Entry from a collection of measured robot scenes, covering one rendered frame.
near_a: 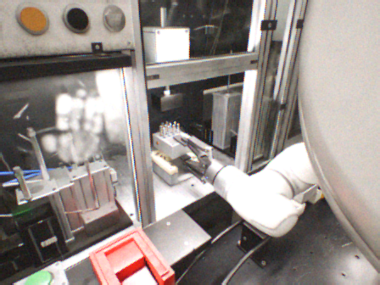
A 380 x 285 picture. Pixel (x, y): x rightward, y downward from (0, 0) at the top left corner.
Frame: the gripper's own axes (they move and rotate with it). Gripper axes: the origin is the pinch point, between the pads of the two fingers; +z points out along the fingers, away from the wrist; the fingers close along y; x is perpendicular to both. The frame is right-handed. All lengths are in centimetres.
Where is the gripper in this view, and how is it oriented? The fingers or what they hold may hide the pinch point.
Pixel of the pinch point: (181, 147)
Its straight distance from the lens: 81.6
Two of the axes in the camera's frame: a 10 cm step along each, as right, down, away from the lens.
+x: -7.9, 2.9, -5.4
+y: 0.4, -8.5, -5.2
